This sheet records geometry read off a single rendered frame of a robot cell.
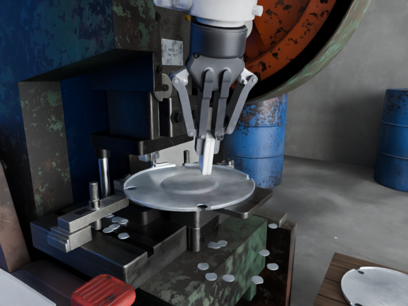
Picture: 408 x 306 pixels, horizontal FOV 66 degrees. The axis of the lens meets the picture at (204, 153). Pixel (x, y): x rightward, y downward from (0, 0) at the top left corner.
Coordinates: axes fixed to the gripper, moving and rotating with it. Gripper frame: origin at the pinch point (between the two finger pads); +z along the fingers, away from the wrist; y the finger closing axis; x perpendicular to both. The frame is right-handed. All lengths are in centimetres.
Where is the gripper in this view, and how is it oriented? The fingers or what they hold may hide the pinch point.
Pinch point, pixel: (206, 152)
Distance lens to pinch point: 51.7
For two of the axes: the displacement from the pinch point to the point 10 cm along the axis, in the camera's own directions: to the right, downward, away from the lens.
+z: -0.8, 8.4, 5.4
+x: -2.6, -5.4, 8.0
